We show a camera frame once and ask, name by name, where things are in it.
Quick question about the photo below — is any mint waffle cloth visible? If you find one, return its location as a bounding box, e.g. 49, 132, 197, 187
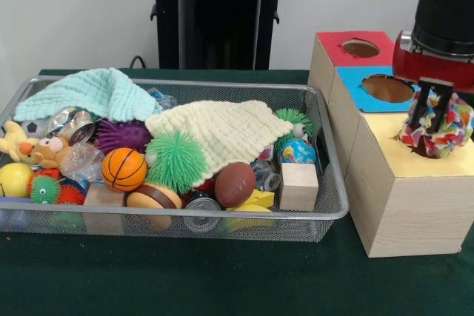
13, 67, 164, 124

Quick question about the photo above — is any dark green table cloth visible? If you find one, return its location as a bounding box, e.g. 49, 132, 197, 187
0, 68, 474, 316

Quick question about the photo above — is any plain wooden cube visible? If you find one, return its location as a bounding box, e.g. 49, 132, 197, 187
278, 162, 320, 212

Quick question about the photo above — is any cream waffle cloth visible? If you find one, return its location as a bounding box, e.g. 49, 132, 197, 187
144, 100, 296, 184

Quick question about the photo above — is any green spiky rubber ball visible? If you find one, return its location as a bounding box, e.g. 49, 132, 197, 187
144, 130, 207, 195

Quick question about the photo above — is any clear mesh bin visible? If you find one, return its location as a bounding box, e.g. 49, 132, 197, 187
0, 75, 350, 243

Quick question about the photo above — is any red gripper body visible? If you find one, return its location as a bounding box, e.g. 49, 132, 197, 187
392, 33, 474, 90

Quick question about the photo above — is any wooden box with three holes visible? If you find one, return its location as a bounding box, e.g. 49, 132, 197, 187
307, 30, 474, 258

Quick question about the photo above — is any orange toy basketball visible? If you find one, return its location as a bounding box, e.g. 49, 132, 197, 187
101, 147, 148, 192

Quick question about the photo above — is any yellow smiley ball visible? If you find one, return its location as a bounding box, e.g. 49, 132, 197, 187
0, 163, 35, 198

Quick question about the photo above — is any toy burger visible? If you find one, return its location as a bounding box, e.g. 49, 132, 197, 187
125, 182, 184, 209

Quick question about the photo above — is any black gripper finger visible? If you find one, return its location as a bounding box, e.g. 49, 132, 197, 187
431, 86, 455, 134
407, 84, 433, 135

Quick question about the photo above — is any multicolour patchwork cloth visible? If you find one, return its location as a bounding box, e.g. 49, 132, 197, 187
399, 90, 474, 160

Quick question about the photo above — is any globe print ball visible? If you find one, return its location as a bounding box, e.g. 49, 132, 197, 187
277, 139, 318, 165

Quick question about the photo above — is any brown toy football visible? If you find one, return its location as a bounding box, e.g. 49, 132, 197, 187
213, 162, 256, 209

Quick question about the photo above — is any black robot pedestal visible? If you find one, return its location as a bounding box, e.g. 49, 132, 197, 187
142, 0, 299, 70

